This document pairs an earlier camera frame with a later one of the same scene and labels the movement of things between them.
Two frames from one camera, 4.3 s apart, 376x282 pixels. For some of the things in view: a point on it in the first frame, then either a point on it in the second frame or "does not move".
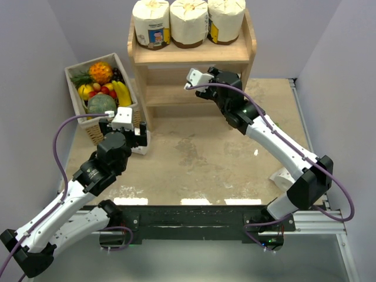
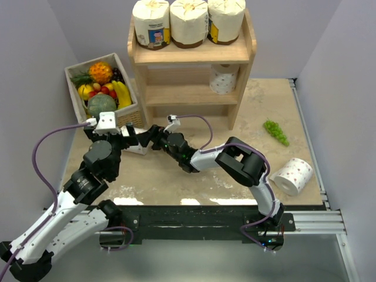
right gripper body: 210,93 -> 161,143
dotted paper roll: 141,150 does not move
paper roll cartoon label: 225,20 does not move
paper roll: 189,23 does not move
